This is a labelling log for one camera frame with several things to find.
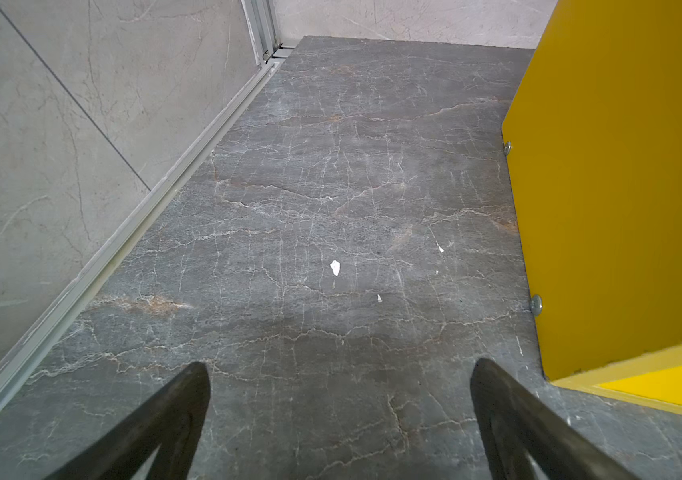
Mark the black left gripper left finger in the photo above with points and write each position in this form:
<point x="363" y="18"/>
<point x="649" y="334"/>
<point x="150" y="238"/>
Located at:
<point x="166" y="427"/>

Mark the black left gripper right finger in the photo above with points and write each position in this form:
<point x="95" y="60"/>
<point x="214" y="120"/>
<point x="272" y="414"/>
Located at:
<point x="518" y="430"/>

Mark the yellow shelf unit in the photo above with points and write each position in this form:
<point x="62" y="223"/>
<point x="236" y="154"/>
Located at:
<point x="593" y="141"/>

